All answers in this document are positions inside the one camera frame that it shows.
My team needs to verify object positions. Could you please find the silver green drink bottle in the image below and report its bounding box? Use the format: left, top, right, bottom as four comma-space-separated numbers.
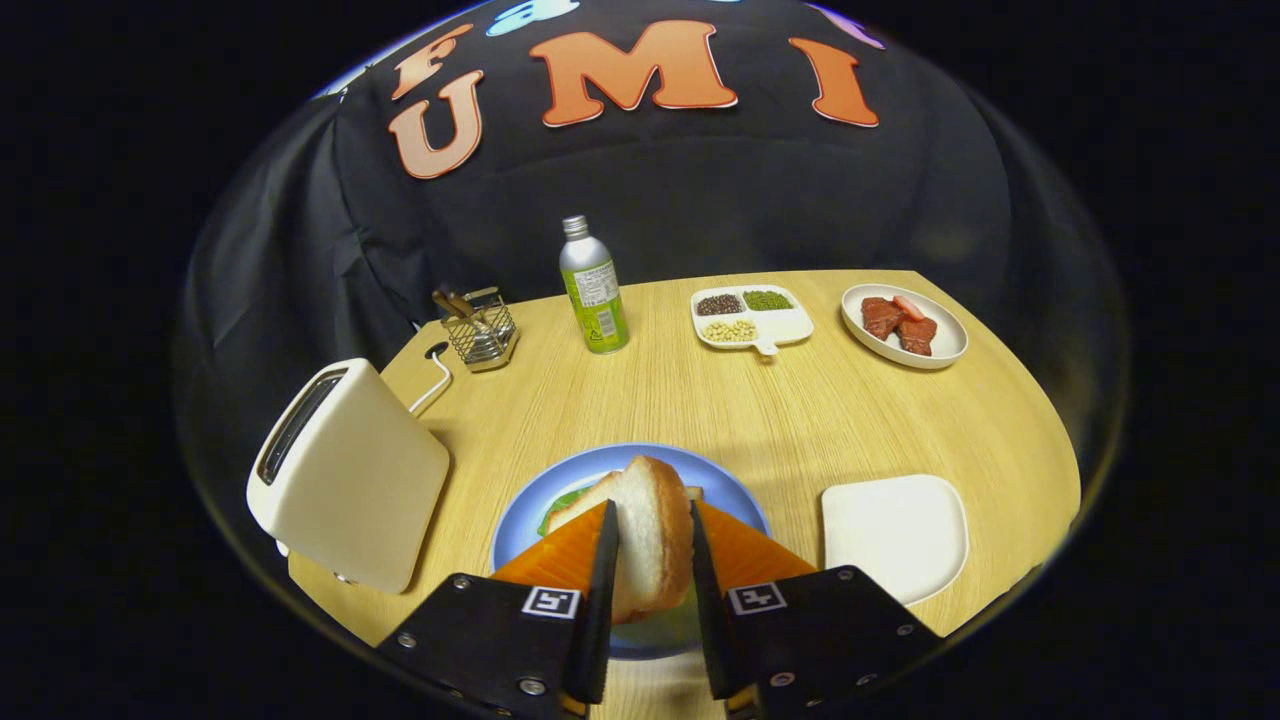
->
559, 215, 631, 355

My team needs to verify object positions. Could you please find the blue plate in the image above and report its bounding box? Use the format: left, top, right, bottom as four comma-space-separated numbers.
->
490, 443, 771, 661

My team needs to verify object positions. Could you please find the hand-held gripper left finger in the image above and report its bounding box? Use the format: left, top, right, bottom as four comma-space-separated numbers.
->
375, 500, 620, 719

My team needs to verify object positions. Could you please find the white toaster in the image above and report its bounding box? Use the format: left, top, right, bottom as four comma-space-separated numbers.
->
246, 358, 452, 595

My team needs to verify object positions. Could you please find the toasted bread slice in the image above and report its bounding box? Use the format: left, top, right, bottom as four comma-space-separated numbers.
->
545, 455, 695, 625

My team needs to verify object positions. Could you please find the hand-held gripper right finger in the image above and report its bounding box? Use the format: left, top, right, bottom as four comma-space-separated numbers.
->
690, 500, 943, 719

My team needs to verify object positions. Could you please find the white round plate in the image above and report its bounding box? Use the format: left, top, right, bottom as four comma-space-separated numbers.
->
841, 284, 970, 371

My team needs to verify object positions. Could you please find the white toaster cable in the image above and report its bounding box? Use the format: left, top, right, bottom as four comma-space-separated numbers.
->
408, 352, 454, 416

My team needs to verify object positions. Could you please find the white divided dish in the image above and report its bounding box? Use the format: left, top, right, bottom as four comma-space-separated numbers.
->
690, 285, 815, 357

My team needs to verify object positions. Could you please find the wire utensil basket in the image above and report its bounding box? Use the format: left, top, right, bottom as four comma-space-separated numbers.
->
440, 288, 520, 373

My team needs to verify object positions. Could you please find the green lettuce leaf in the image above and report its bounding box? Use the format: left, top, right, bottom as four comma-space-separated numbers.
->
536, 487, 591, 538

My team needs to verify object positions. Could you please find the white square plate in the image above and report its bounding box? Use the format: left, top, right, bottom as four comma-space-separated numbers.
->
821, 474, 970, 607

